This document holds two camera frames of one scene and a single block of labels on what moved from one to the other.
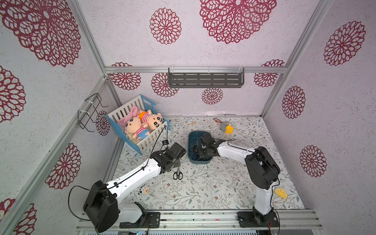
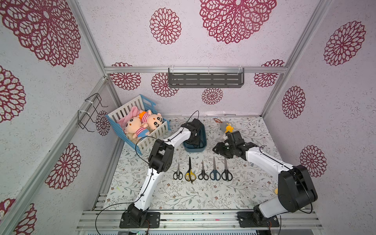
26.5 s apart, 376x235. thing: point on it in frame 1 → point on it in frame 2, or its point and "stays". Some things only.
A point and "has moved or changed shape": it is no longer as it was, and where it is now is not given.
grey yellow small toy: x=226 y=128 stays
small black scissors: x=177 y=174 stays
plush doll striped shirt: x=133 y=125 stays
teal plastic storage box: x=193 y=157 has moved or changed shape
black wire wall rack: x=84 y=117 stays
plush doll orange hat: x=149 y=119 stays
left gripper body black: x=176 y=163 → x=195 y=141
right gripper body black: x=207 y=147 → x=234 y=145
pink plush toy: x=134 y=112 stays
